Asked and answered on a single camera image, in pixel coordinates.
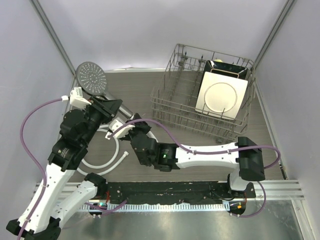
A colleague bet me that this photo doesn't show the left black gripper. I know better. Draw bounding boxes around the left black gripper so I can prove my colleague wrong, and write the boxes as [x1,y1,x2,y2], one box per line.
[81,95,123,146]

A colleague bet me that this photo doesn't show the grey shower head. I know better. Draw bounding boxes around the grey shower head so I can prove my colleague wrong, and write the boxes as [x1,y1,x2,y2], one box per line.
[75,61,135,120]

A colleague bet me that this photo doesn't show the white shower hose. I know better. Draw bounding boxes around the white shower hose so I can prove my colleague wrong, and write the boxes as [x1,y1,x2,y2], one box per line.
[76,124,158,176]

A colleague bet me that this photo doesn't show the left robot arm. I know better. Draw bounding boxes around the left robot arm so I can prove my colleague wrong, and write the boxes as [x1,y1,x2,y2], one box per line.
[6,96,123,240]

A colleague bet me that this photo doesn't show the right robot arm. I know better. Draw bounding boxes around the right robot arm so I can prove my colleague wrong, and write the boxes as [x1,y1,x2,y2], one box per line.
[124,118,266,198]

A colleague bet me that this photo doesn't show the white square plate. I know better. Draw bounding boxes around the white square plate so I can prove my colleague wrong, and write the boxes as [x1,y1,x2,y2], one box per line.
[195,72,248,120]

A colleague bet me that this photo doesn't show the black square plate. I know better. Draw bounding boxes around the black square plate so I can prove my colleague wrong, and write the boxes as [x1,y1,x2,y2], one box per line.
[202,60,248,80]

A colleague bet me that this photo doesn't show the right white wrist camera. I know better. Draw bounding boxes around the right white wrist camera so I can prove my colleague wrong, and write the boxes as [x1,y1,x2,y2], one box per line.
[105,117,135,140]

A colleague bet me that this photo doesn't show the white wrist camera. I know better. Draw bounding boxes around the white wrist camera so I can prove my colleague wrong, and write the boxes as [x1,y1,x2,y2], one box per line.
[105,117,135,140]
[69,87,92,109]

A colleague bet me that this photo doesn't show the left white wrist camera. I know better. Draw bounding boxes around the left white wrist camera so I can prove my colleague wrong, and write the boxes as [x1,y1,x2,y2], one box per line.
[69,87,92,109]

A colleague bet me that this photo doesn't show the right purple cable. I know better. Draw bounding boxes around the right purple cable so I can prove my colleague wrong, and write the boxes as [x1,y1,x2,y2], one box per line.
[109,118,282,218]

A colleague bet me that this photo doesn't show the purple cable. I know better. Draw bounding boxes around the purple cable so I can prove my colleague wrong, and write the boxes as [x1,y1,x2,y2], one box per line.
[109,118,282,218]
[17,96,69,238]

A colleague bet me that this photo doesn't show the grey wire dish rack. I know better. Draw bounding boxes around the grey wire dish rack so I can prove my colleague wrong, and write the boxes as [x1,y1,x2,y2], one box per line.
[151,43,256,143]

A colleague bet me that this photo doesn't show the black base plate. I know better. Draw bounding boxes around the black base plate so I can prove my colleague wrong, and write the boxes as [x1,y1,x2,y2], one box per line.
[108,181,256,205]

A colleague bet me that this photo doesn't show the white slotted cable duct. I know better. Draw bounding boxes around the white slotted cable duct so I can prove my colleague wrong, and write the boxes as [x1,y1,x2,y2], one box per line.
[78,201,230,214]

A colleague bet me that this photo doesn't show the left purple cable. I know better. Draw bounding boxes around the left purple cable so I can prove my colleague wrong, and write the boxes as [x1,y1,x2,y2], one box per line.
[17,96,69,238]

